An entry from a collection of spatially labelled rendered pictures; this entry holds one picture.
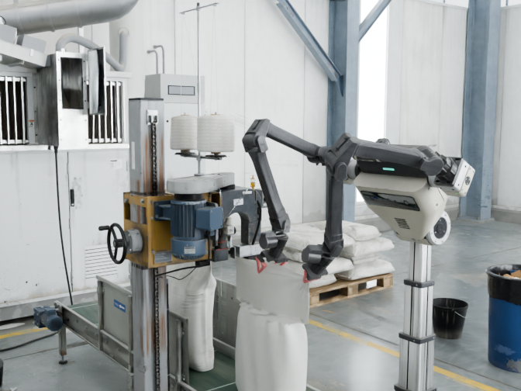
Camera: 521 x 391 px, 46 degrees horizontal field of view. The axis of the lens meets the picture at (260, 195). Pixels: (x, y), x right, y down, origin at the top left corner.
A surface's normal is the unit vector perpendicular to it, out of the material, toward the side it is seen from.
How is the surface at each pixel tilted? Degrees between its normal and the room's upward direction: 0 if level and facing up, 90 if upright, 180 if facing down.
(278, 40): 90
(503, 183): 90
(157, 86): 90
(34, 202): 90
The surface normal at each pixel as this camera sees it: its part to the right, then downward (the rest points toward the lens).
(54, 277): 0.62, 0.09
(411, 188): -0.51, -0.72
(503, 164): -0.79, 0.07
